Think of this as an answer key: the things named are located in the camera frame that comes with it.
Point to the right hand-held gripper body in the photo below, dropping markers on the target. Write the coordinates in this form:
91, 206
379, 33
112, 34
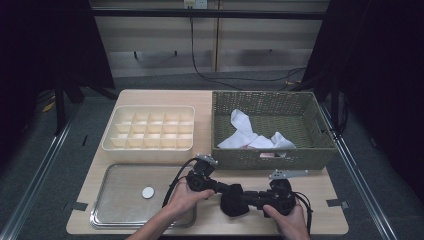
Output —
283, 200

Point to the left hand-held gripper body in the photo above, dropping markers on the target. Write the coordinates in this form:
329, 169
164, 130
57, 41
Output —
200, 181

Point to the black sock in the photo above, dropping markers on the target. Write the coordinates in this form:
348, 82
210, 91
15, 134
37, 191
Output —
233, 203

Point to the green woven basket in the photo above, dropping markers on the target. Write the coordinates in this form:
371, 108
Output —
240, 161

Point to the cream divided storage box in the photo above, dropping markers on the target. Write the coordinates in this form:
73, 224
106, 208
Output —
150, 156

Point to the clear plastic box lid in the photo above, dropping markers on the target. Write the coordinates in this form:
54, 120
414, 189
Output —
123, 200

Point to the person's left hand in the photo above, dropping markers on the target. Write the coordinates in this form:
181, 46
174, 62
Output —
185, 201

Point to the person's right hand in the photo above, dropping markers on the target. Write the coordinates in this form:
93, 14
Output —
291, 226

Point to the black tape piece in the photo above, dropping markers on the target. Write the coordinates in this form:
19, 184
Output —
80, 206
335, 202
85, 140

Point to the black metal stand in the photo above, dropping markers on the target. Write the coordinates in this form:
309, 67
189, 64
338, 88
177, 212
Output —
60, 110

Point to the black curtain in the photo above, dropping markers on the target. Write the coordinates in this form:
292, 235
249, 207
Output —
33, 50
383, 66

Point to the black horizontal metal bar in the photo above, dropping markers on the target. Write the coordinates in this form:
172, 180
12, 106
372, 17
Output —
200, 13

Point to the metal floor rail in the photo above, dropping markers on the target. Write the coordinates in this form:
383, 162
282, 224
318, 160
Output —
37, 181
360, 181

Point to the white wall power outlet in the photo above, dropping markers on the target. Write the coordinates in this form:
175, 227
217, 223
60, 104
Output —
200, 4

